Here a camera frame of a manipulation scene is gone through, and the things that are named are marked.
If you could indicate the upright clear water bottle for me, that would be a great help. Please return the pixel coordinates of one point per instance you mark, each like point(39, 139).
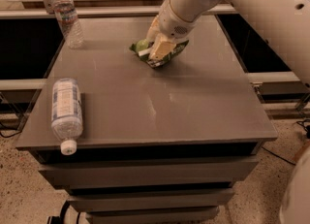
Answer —
point(67, 17)

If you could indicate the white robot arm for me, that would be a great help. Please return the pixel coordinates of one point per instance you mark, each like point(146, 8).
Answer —
point(283, 24)

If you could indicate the lying white-capped water bottle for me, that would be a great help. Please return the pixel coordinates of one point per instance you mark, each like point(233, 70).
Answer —
point(66, 114)

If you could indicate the grey drawer cabinet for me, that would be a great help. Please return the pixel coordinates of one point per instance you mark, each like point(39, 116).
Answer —
point(158, 145)

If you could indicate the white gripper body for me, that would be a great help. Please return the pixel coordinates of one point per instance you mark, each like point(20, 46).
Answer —
point(171, 25)

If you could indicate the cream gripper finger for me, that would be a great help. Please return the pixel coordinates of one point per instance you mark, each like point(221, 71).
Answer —
point(160, 49)
point(153, 30)

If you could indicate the green jalapeno chip bag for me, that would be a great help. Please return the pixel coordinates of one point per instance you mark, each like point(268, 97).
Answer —
point(142, 50)

